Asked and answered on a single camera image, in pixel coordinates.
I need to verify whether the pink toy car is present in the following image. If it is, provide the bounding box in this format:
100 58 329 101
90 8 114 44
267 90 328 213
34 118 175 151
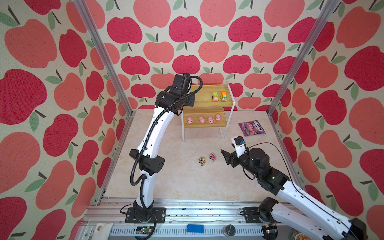
210 153 217 162

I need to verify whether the green pink toy bus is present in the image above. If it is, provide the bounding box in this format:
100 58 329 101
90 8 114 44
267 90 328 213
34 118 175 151
199 157 206 166

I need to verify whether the pink square toy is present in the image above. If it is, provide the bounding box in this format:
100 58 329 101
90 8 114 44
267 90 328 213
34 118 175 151
199 116 206 124

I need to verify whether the wooden two-tier shelf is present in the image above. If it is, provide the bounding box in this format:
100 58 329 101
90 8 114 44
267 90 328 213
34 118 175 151
182 82 236 141

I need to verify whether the green toy car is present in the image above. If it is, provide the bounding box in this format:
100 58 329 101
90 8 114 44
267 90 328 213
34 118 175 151
212 92 219 102

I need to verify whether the orange green toy truck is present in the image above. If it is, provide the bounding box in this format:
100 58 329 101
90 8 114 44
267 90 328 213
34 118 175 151
221 92 228 102

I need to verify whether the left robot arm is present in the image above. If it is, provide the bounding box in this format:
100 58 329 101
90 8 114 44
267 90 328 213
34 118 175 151
125 86 195 223

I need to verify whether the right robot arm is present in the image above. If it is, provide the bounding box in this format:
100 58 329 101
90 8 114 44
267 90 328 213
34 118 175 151
221 145 368 240

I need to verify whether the purple candy bag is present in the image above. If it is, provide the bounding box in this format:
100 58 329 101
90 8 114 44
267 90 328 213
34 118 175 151
239 120 266 137

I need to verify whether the round black knob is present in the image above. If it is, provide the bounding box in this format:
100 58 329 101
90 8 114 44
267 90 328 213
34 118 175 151
223 225 236 237

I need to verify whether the blue tape block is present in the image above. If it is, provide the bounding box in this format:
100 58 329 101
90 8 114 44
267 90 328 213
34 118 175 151
187 224 205 234

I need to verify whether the green snack packet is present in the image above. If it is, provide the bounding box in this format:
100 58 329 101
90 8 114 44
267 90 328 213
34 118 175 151
289 230 312 240

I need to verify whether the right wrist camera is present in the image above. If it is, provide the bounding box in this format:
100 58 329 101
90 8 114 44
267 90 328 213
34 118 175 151
231 136 247 158

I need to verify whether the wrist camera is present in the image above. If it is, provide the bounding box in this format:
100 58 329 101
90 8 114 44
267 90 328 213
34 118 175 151
172 73 192 96
231 136 247 158

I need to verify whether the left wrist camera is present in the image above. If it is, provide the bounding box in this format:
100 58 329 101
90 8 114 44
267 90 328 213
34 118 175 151
172 73 192 96

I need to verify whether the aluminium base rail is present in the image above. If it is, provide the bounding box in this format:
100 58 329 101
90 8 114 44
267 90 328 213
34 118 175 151
74 197 300 240

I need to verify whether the left aluminium frame post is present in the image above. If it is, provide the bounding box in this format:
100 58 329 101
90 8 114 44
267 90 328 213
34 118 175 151
74 1 133 117

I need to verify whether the aluminium frame post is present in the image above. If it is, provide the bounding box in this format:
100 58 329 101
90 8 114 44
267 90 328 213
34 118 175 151
74 1 133 117
266 0 341 116

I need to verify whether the right aluminium frame post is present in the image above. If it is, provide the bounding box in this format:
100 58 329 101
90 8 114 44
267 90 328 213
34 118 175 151
266 0 341 116

